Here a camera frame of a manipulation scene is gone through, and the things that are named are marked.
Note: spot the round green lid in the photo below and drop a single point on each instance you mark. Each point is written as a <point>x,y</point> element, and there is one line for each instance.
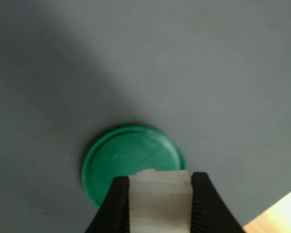
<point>135,153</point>

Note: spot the dark grey mat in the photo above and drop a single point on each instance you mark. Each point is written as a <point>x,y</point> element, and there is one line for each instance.
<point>184,72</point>

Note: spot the small white plastic terminal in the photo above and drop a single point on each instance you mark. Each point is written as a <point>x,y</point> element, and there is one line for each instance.
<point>160,206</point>

